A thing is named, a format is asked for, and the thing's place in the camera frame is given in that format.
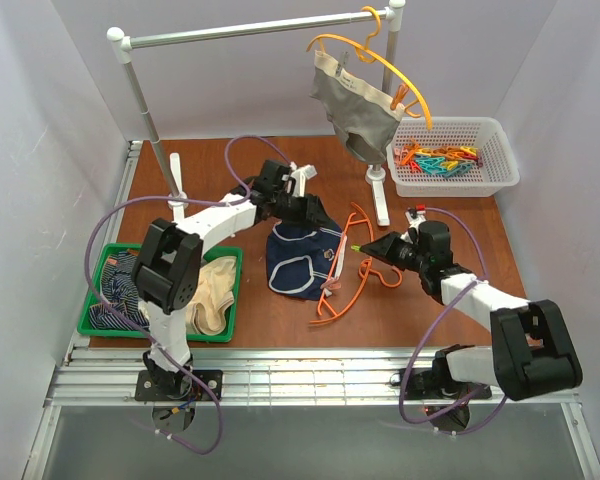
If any orange plastic hanger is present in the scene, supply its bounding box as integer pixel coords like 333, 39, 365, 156
309, 202, 403, 329

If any navy blue underwear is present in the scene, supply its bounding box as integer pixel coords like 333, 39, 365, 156
266, 220, 344, 301

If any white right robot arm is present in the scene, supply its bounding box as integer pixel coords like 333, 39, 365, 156
359, 209, 583, 401

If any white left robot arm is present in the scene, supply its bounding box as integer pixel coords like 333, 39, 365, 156
131, 160, 329, 399

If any grey hanging underwear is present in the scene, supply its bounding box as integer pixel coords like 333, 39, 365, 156
310, 50, 405, 165

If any beige underwear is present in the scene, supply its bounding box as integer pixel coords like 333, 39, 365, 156
185, 256, 237, 336

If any yellow plastic hanger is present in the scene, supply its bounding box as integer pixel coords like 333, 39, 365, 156
306, 1, 433, 130

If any striped blue underwear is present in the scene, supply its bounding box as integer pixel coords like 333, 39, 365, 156
88, 249, 149, 331

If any teal clothespin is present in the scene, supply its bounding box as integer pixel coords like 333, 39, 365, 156
415, 157, 449, 175

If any white plastic basket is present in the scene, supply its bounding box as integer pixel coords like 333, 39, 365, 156
388, 117, 520, 198

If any green plastic tray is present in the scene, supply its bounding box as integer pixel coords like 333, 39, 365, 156
77, 243, 242, 343

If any white clothes rack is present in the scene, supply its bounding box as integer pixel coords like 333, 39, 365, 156
105, 0, 408, 227

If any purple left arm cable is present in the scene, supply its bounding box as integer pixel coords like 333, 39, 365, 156
83, 135, 294, 455

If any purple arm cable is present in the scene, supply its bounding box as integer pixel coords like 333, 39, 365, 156
398, 205, 509, 437
83, 135, 294, 455

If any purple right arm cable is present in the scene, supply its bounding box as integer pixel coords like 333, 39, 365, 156
398, 205, 509, 437

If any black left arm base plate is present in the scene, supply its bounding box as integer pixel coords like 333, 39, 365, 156
134, 369, 224, 402

